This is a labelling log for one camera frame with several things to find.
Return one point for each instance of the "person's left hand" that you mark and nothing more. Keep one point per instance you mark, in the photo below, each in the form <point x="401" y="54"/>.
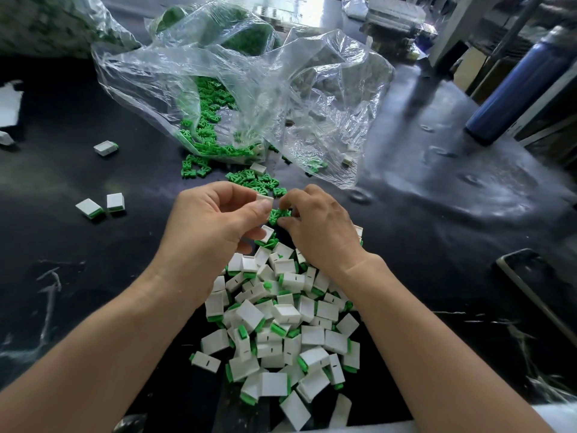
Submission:
<point x="207" y="239"/>

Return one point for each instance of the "person's left forearm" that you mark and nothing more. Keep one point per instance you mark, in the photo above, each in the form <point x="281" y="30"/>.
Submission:
<point x="86" y="365"/>

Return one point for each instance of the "clear plastic bag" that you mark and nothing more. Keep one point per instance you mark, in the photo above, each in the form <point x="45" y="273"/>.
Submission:
<point x="344" y="76"/>

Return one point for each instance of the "pile of assembled white-green pieces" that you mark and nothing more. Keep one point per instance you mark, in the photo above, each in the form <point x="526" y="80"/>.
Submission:
<point x="287" y="329"/>

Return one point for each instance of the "plastic bag full of green pieces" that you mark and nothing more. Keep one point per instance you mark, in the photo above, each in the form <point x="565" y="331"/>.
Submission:
<point x="239" y="27"/>

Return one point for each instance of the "assembled white-green part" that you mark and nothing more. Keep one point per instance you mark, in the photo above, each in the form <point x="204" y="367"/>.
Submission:
<point x="205" y="361"/>
<point x="5" y="138"/>
<point x="89" y="208"/>
<point x="105" y="148"/>
<point x="115" y="202"/>

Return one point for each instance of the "white metal frame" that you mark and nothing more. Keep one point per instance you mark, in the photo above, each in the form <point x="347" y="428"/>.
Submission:
<point x="451" y="27"/>

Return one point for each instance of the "grey machine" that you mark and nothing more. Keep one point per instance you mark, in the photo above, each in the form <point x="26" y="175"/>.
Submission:
<point x="395" y="18"/>

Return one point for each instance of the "pile of green clips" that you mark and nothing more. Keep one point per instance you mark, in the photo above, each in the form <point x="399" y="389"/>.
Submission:
<point x="214" y="121"/>

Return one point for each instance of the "brown cardboard box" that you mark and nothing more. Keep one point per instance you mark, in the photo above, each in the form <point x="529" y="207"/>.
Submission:
<point x="471" y="67"/>

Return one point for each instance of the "person's right hand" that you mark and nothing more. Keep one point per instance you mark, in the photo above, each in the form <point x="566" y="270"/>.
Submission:
<point x="324" y="231"/>

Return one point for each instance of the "white paper sheet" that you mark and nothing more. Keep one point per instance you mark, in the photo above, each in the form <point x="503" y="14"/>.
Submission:
<point x="9" y="105"/>

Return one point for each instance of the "person's right forearm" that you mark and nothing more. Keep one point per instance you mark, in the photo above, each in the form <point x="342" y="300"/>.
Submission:
<point x="446" y="361"/>

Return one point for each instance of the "blue cylinder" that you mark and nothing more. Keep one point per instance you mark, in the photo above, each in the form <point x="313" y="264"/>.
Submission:
<point x="521" y="90"/>

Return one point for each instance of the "large bag of assembled pieces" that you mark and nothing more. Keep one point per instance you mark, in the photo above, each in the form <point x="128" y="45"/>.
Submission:
<point x="59" y="22"/>

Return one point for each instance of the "white component box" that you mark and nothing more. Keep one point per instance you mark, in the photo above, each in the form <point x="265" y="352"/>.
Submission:
<point x="281" y="9"/>

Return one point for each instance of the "black smartphone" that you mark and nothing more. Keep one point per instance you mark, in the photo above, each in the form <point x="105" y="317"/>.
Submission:
<point x="539" y="295"/>

